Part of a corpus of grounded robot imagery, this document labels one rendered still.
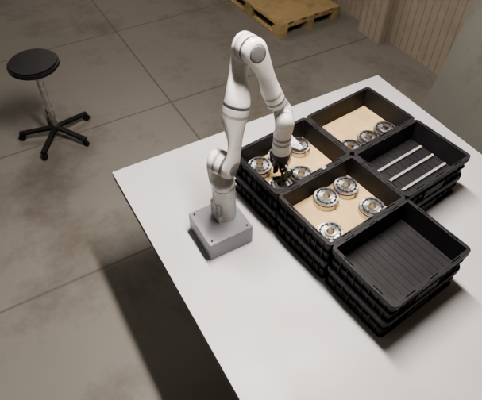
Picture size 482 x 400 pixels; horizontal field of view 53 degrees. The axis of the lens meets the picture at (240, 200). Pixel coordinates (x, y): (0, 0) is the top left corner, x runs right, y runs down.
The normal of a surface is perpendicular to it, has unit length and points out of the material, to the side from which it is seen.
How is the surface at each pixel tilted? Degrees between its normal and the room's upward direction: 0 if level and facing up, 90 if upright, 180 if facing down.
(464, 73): 79
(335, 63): 0
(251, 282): 0
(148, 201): 0
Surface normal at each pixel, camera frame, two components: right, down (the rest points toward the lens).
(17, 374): 0.00, -0.66
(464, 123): -0.85, 0.23
